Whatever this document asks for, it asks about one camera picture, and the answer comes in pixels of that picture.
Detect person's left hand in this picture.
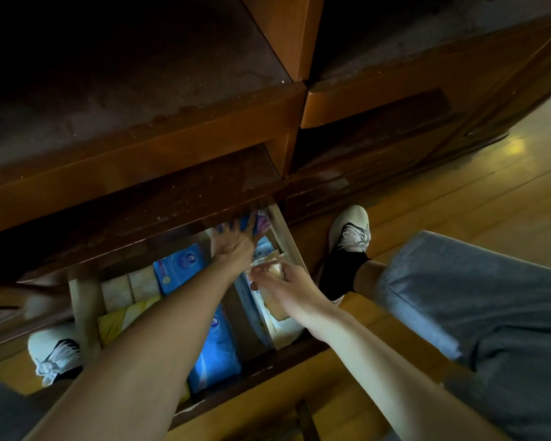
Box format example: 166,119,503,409
209,214,261,284

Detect person's right hand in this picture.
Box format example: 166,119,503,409
248,262,337,339

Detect beige paper packet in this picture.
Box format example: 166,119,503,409
252,252,291,323

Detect blue and purple packet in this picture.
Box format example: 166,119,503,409
217,210,272,239

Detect person's right forearm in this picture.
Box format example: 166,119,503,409
304,304,511,441

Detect person's left forearm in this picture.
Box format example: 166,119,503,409
24,258,257,441

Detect light blue packet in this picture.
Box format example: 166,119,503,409
253,236,276,263

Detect white plastic packet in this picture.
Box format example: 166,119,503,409
244,271,306,350

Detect small blue tissue packet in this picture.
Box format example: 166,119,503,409
153,243,208,296

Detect black sock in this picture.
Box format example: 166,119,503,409
318,247,370,303

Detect open wooden drawer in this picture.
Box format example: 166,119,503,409
68,204,332,431

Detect large blue tissue packet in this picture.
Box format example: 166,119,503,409
187,304,242,394

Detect person's right white shoe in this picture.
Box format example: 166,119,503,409
327,205,372,254

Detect person's white shoe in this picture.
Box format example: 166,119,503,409
27,322,84,387
327,205,372,254

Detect brown wooden cabinet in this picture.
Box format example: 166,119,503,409
0,0,551,369

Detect yellow packet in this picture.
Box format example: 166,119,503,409
97,296,162,349

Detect person's left white shoe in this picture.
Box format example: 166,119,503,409
27,322,84,387

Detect grey trousers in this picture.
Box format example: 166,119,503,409
0,230,551,441

